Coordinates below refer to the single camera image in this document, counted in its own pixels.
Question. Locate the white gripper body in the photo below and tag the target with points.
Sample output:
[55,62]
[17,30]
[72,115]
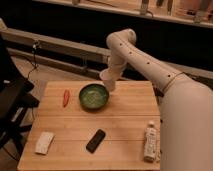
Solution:
[116,67]

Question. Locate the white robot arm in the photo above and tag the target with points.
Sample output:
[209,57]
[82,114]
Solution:
[186,128]

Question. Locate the green ceramic bowl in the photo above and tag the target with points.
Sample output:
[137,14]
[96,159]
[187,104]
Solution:
[93,96]

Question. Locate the orange carrot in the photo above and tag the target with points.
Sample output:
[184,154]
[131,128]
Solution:
[66,98]

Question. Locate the wooden table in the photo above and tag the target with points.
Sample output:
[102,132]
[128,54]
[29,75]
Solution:
[124,120]

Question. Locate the black remote control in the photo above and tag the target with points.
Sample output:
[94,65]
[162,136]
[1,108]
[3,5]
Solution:
[95,141]

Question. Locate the white plastic bottle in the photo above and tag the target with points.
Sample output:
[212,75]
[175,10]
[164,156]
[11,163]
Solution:
[150,142]

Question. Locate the black chair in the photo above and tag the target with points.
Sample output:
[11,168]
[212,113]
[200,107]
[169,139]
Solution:
[15,100]

